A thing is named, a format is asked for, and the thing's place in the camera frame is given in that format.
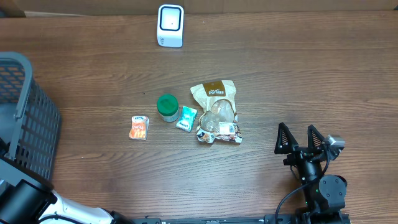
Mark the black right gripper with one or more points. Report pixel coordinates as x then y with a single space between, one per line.
299 153

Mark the brown snack bag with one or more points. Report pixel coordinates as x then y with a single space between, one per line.
219 120

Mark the teal candy packet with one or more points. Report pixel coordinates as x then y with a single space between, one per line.
186 121

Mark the green lid jar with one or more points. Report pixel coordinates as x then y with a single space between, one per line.
168 107

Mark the orange tissue packet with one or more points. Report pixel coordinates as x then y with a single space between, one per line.
139 127

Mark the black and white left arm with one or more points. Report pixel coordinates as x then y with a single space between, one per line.
31 198

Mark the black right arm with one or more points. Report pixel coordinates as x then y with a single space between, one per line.
324 194

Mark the white barcode scanner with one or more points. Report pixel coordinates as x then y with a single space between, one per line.
170 23

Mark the grey mesh basket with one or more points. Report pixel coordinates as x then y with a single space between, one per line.
30 120

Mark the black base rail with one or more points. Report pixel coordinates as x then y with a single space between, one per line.
267 219

